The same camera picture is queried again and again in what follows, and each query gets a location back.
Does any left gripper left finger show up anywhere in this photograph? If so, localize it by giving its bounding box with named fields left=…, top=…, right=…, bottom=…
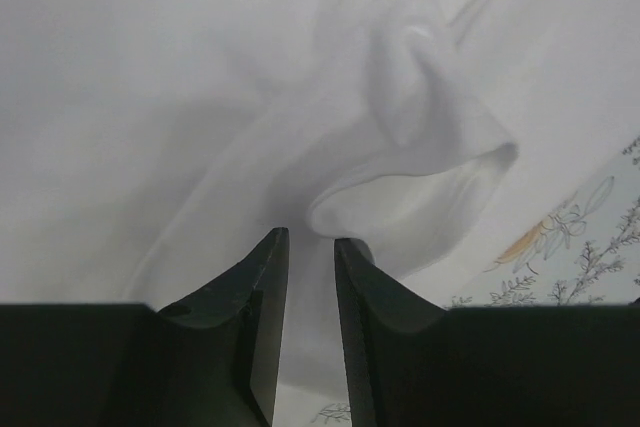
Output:
left=1, top=228, right=289, bottom=426

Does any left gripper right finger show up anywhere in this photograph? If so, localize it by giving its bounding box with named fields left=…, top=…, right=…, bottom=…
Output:
left=334, top=239, right=639, bottom=426

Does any white t shirt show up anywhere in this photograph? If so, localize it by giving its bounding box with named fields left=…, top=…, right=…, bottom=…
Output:
left=1, top=0, right=639, bottom=394

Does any floral table mat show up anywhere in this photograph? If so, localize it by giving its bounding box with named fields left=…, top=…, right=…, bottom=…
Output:
left=313, top=143, right=639, bottom=426

